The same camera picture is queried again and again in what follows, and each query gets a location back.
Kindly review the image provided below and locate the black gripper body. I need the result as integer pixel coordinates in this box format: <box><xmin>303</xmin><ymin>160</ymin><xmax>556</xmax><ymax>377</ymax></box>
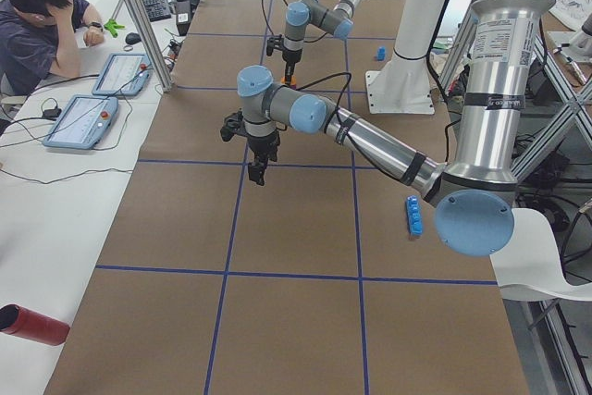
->
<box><xmin>247</xmin><ymin>131</ymin><xmax>280</xmax><ymax>164</ymax></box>
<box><xmin>282</xmin><ymin>47</ymin><xmax>302</xmax><ymax>67</ymax></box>

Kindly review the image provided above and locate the orange trapezoid block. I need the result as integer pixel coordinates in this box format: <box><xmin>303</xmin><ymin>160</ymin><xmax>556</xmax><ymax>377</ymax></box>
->
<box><xmin>280</xmin><ymin>76</ymin><xmax>297</xmax><ymax>90</ymax></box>

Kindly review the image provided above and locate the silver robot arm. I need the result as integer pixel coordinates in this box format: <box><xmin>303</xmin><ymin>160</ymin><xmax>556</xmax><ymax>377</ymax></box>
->
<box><xmin>220</xmin><ymin>0</ymin><xmax>556</xmax><ymax>256</ymax></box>
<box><xmin>267</xmin><ymin>0</ymin><xmax>362</xmax><ymax>86</ymax></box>

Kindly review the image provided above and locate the small blue block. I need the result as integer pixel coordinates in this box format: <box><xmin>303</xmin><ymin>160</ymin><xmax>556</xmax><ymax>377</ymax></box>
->
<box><xmin>375</xmin><ymin>46</ymin><xmax>387</xmax><ymax>61</ymax></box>

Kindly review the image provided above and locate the brown paper table cover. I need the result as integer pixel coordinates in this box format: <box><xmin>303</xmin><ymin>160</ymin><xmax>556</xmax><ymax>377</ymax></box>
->
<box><xmin>46</xmin><ymin>0</ymin><xmax>528</xmax><ymax>394</ymax></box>

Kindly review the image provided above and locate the black keyboard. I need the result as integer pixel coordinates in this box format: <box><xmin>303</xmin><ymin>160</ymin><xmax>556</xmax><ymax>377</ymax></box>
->
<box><xmin>142</xmin><ymin>0</ymin><xmax>171</xmax><ymax>22</ymax></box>

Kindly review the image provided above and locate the far blue teach pendant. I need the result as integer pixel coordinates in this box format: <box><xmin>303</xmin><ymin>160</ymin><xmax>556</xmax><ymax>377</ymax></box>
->
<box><xmin>92</xmin><ymin>53</ymin><xmax>151</xmax><ymax>96</ymax></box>

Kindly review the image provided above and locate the blue teach pendant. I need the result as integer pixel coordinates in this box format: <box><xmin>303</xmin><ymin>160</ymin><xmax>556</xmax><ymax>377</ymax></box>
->
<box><xmin>92</xmin><ymin>53</ymin><xmax>151</xmax><ymax>96</ymax></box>
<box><xmin>43</xmin><ymin>94</ymin><xmax>118</xmax><ymax>150</ymax></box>

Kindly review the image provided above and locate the black computer mouse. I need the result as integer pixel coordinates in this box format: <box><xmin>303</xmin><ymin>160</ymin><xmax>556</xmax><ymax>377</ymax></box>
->
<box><xmin>125</xmin><ymin>32</ymin><xmax>142</xmax><ymax>45</ymax></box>

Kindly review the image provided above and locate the long blue block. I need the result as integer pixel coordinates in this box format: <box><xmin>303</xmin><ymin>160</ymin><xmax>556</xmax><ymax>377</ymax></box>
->
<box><xmin>405</xmin><ymin>195</ymin><xmax>424</xmax><ymax>237</ymax></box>

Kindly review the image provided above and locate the near blue teach pendant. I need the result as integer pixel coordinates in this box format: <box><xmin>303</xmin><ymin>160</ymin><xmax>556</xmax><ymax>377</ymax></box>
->
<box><xmin>43</xmin><ymin>94</ymin><xmax>118</xmax><ymax>150</ymax></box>

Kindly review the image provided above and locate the green plastic part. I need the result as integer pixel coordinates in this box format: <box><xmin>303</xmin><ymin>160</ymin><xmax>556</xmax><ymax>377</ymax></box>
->
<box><xmin>104</xmin><ymin>19</ymin><xmax>125</xmax><ymax>38</ymax></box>

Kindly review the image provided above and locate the seated person dark shirt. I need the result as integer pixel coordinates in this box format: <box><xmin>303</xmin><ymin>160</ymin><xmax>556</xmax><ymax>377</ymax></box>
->
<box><xmin>1</xmin><ymin>0</ymin><xmax>105</xmax><ymax>95</ymax></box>

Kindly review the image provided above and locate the white chair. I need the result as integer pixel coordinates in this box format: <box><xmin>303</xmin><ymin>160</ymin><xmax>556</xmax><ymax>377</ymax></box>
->
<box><xmin>490</xmin><ymin>208</ymin><xmax>591</xmax><ymax>302</ymax></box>

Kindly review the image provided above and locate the red cardboard tube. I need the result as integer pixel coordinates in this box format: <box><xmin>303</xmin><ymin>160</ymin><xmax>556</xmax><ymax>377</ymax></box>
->
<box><xmin>1</xmin><ymin>304</ymin><xmax>70</xmax><ymax>346</ymax></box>

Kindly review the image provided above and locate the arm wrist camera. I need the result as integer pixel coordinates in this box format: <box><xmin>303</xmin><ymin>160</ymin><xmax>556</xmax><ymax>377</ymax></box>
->
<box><xmin>265</xmin><ymin>34</ymin><xmax>284</xmax><ymax>56</ymax></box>

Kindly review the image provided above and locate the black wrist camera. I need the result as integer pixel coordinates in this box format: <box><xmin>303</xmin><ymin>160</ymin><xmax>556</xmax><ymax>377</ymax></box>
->
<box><xmin>220</xmin><ymin>109</ymin><xmax>247</xmax><ymax>142</ymax></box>

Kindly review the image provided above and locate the black camera cable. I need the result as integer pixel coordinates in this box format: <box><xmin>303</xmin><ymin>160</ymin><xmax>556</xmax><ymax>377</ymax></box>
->
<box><xmin>295</xmin><ymin>71</ymin><xmax>352</xmax><ymax>114</ymax></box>

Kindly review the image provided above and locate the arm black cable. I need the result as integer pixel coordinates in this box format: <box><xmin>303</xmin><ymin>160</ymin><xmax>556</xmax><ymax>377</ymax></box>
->
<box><xmin>259</xmin><ymin>0</ymin><xmax>334</xmax><ymax>44</ymax></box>

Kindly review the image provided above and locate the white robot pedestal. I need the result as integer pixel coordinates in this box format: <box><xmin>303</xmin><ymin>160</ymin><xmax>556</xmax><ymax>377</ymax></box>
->
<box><xmin>366</xmin><ymin>0</ymin><xmax>446</xmax><ymax>115</ymax></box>

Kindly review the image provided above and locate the aluminium frame post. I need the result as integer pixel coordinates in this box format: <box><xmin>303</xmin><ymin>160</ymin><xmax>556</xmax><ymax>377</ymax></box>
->
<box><xmin>124</xmin><ymin>0</ymin><xmax>173</xmax><ymax>93</ymax></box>

